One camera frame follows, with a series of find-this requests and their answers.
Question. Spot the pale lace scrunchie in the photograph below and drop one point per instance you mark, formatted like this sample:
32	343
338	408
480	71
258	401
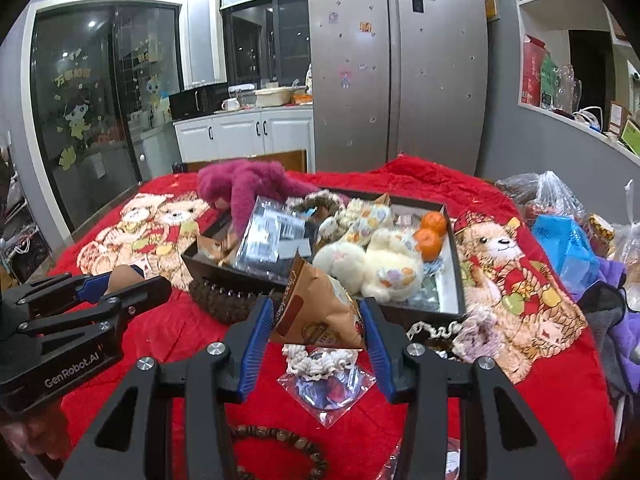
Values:
472	340

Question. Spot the white mug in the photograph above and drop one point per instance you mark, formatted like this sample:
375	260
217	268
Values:
230	104

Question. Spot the small bagged badge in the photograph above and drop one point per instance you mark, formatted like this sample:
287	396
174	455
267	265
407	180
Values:
450	460

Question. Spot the silver refrigerator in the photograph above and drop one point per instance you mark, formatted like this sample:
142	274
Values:
400	60

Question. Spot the glass vases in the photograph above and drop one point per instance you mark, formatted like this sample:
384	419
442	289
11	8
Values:
569	90

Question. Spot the dark scrunchie with white lace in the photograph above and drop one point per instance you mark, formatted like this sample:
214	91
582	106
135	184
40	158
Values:
430	331

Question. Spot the blue plastic bag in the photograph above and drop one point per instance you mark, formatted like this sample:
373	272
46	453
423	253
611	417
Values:
565	250

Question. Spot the clear bag with round item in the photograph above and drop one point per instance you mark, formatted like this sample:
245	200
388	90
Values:
330	402

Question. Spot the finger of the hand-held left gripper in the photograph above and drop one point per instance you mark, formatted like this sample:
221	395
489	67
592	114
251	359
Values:
95	284
145	295

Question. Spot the white plush rabbit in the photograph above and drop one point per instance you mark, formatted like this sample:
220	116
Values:
370	270

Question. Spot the triangular brown snack packet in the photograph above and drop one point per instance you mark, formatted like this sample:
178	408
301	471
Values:
212	250
315	310
383	200

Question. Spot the red box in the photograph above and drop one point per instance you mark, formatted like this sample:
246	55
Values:
532	70

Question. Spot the red printed blanket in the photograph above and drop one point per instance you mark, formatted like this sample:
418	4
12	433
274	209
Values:
550	385

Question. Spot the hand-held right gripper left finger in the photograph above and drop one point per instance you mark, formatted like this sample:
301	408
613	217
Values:
255	350

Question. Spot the black microwave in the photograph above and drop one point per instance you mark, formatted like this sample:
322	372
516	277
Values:
197	101

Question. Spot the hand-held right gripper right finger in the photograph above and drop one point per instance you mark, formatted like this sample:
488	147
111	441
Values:
380	355

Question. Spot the glass sliding door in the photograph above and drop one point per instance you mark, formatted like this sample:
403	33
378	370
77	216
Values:
100	110

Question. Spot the brown crochet scrunchie dark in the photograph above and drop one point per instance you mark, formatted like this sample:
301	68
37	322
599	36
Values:
220	302

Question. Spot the cream basin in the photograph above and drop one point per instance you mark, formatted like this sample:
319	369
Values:
272	97

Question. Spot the cartoon fridge sticker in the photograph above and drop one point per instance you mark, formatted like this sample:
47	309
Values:
345	78

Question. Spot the dark grey cloth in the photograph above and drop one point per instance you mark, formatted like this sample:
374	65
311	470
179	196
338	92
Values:
602	310

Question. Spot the clear packet with black item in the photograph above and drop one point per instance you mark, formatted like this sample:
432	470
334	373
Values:
270	240

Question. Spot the person's left hand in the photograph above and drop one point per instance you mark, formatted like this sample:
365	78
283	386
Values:
37	432

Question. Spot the tan object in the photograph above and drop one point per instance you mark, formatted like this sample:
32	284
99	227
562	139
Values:
125	276

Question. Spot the black tray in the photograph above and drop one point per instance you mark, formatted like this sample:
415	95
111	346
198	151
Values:
215	269

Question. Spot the white kitchen cabinet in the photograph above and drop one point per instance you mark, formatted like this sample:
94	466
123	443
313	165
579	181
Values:
240	132

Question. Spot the pink plush bear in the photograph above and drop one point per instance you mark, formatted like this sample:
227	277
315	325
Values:
240	180

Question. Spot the clear plastic bag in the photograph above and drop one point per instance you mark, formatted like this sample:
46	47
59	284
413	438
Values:
550	200

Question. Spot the purple plush toy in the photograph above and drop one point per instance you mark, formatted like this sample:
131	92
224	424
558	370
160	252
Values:
627	355

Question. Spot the brown scrunchie with lace trim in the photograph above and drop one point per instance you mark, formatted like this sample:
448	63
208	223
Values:
320	199

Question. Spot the green framed box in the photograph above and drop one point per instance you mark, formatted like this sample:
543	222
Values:
631	137

